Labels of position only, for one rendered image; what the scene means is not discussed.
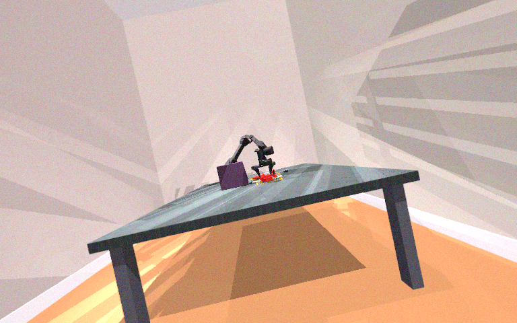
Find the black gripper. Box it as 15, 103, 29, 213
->
251, 156, 276, 177

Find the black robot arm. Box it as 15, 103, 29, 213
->
225, 135, 274, 166

